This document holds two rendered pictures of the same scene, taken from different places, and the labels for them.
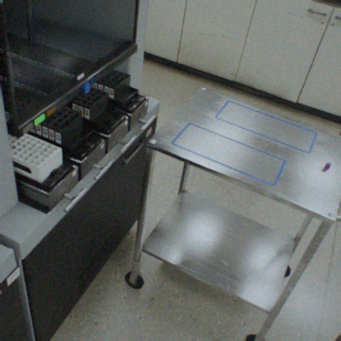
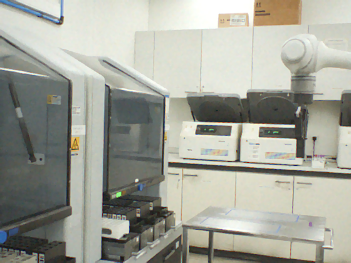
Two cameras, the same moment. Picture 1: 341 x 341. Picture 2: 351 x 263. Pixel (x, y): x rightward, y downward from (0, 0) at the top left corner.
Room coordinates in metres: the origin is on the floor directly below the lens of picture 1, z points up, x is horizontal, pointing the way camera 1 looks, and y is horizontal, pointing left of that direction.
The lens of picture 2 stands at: (-0.84, 0.08, 1.29)
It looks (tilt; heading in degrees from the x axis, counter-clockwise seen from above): 2 degrees down; 1
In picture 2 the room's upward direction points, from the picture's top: 2 degrees clockwise
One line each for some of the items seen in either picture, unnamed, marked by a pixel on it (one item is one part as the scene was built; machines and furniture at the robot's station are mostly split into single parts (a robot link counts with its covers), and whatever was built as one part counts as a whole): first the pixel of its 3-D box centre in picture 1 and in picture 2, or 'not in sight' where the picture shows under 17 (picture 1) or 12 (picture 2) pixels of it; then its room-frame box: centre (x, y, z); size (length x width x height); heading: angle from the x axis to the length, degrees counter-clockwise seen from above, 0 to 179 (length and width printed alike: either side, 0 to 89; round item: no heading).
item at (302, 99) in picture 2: not in sight; (302, 105); (0.70, -0.34, 1.35); 0.08 x 0.07 x 0.09; 150
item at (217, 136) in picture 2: not in sight; (215, 126); (3.36, -0.20, 1.22); 0.62 x 0.56 x 0.64; 161
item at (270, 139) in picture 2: not in sight; (274, 126); (3.19, -0.76, 1.24); 0.62 x 0.56 x 0.69; 163
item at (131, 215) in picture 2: (69, 129); (129, 218); (0.96, 0.32, 0.85); 0.12 x 0.02 x 0.06; 163
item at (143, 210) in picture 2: (97, 106); (143, 210); (1.11, 0.27, 0.85); 0.12 x 0.02 x 0.06; 162
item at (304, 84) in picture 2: not in sight; (303, 85); (0.70, -0.34, 1.42); 0.09 x 0.09 x 0.06
